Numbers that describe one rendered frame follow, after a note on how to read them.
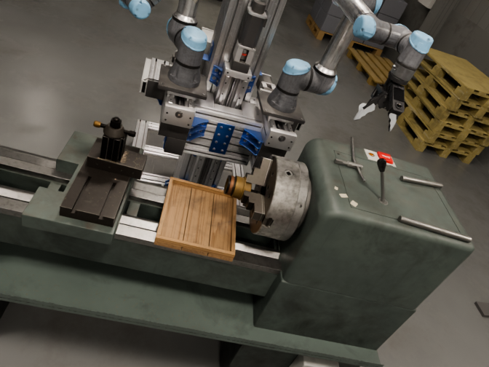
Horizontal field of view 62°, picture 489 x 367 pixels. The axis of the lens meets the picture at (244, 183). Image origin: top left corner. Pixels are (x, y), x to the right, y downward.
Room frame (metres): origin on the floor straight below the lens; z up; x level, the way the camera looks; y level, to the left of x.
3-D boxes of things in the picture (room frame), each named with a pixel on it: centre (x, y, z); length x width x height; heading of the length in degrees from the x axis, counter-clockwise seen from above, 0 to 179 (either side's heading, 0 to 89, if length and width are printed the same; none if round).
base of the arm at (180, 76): (1.73, 0.45, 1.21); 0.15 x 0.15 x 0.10
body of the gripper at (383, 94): (1.48, -0.35, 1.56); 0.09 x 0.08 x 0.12; 14
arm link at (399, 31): (1.56, -0.29, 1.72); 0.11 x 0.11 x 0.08; 24
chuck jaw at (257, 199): (1.16, -0.08, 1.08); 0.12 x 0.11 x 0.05; 14
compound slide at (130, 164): (1.20, 0.49, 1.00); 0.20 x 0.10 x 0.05; 104
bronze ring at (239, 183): (1.24, 0.02, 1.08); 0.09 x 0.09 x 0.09; 14
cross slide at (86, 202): (1.13, 0.50, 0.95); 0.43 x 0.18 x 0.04; 14
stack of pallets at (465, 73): (5.53, -2.02, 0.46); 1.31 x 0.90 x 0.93; 20
